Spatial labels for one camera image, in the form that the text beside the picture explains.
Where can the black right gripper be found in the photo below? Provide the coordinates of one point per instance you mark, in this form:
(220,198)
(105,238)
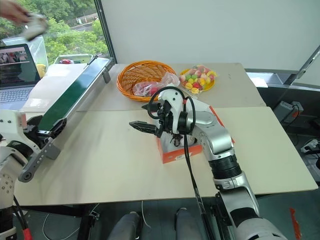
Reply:
(168,122)

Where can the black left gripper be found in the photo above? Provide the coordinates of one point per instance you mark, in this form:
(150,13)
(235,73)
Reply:
(32,125)

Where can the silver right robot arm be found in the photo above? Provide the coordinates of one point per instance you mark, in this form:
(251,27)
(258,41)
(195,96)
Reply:
(220,142)

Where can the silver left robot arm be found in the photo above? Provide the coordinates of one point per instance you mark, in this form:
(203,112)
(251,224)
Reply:
(7,182)

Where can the orange shoebox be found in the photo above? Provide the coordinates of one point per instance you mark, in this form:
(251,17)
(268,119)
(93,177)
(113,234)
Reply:
(175,156)

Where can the person's bare hand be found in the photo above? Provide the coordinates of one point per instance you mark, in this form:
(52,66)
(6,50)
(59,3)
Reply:
(11,10)

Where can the clear plastic bag red contents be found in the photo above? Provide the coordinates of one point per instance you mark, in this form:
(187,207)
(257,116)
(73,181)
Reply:
(145,88)

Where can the white shoe with black laces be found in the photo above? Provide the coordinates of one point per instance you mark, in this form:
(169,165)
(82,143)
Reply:
(167,143)

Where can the orange woven basket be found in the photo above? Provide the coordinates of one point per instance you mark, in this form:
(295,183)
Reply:
(130,80)

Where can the yellow toy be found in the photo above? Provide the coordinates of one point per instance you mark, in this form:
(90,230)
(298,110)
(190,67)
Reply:
(41,69)

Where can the grey laptop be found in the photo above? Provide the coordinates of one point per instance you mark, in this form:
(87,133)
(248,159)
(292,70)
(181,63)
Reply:
(17,67)

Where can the yellow plate of colourful sweets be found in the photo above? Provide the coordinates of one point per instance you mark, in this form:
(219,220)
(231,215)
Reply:
(198,78)

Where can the clear bin with toys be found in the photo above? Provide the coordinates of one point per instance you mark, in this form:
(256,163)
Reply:
(67,60)

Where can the clear plastic storage box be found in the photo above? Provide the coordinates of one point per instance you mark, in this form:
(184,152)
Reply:
(40,50)

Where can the dark rounded shape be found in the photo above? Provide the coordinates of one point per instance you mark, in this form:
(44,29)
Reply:
(187,225)
(125,226)

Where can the grey power adapter box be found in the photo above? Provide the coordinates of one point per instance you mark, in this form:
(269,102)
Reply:
(287,110)

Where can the grey device on floor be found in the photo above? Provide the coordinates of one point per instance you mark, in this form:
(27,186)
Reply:
(311,146)

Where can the silver slanted pole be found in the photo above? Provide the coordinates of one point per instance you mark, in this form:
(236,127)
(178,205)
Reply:
(306,63)

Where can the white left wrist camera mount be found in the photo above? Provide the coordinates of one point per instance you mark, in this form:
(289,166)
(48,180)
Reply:
(12,120)

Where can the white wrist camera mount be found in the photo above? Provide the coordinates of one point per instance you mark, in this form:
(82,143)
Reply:
(12,120)
(172,98)

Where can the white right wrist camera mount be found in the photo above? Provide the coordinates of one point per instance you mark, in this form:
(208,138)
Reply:
(172,98)

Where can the green conveyor belt silver frame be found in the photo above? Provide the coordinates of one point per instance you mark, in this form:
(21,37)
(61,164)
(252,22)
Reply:
(72,92)

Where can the black window frame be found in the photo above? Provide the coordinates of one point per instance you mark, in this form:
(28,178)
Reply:
(106,32)

